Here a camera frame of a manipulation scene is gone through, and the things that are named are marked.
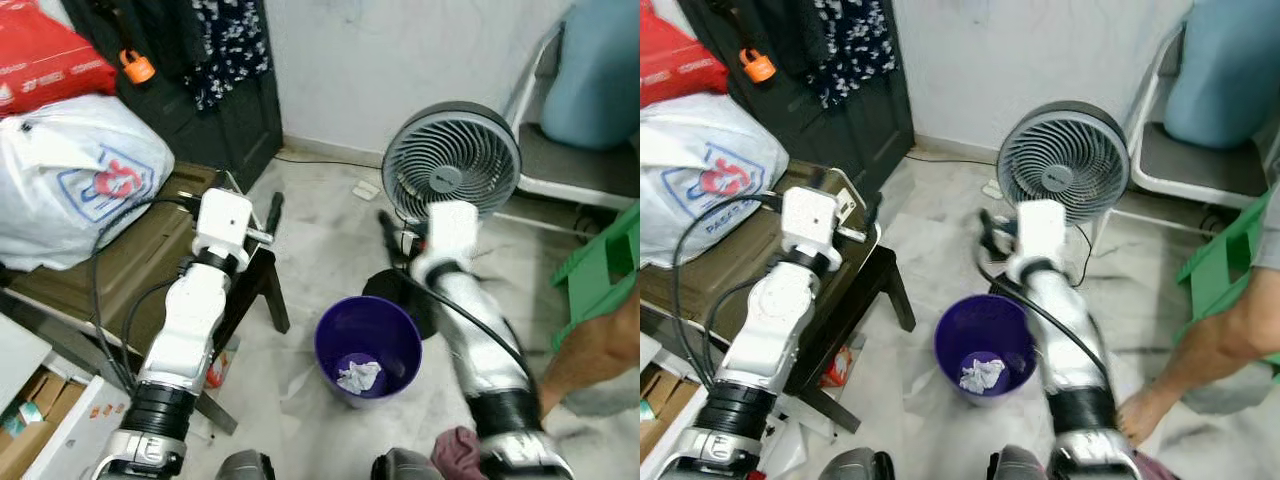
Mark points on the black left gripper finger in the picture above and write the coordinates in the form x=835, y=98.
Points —
x=875, y=210
x=274, y=212

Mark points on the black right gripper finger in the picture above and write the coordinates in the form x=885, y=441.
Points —
x=989, y=230
x=388, y=235

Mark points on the white written paper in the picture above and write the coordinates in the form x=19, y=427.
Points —
x=982, y=375
x=360, y=378

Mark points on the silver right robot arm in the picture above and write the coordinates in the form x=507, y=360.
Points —
x=480, y=340
x=1065, y=340

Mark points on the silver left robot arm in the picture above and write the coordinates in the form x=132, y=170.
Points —
x=775, y=320
x=185, y=320

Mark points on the white power socket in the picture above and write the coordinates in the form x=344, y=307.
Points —
x=848, y=205

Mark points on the white floor adapter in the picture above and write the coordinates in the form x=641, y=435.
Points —
x=366, y=190
x=992, y=188

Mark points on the purple waste bin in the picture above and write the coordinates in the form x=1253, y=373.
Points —
x=975, y=325
x=360, y=330

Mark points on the grey round floor fan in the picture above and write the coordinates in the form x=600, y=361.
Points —
x=1065, y=160
x=450, y=160

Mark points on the black cabinet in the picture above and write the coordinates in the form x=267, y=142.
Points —
x=170, y=120
x=790, y=120

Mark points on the small red packet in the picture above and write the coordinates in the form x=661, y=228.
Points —
x=217, y=372
x=840, y=368

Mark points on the olive brown low table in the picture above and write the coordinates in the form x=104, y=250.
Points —
x=110, y=270
x=720, y=270

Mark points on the dark floral garment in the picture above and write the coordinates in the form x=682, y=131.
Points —
x=850, y=50
x=230, y=50

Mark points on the white printed plastic bag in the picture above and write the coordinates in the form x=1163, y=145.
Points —
x=60, y=200
x=690, y=200

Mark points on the orange padlock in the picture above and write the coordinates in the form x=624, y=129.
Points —
x=760, y=68
x=140, y=70

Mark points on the green plastic stool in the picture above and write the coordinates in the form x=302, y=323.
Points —
x=1215, y=265
x=600, y=270

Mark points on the person bare leg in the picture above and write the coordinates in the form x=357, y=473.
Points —
x=590, y=355
x=1210, y=340

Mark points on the maroon cloth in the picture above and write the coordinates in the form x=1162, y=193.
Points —
x=458, y=455
x=1155, y=468

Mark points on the grey robot right leg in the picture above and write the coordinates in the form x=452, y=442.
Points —
x=1015, y=466
x=405, y=466

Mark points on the blue grey cushion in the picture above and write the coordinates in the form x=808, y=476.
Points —
x=1225, y=80
x=600, y=80

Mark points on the red plastic bag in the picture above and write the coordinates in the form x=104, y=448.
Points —
x=675, y=60
x=40, y=60

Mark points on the open cardboard box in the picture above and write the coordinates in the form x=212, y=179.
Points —
x=30, y=440
x=655, y=420

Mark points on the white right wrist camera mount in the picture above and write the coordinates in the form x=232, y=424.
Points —
x=452, y=235
x=1042, y=230

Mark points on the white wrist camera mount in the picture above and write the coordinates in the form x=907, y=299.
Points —
x=810, y=215
x=222, y=220
x=452, y=235
x=1042, y=230

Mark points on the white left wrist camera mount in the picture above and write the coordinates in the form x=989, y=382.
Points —
x=810, y=215
x=222, y=220

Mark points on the white frame grey seat chair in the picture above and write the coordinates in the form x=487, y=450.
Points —
x=570, y=165
x=1190, y=165

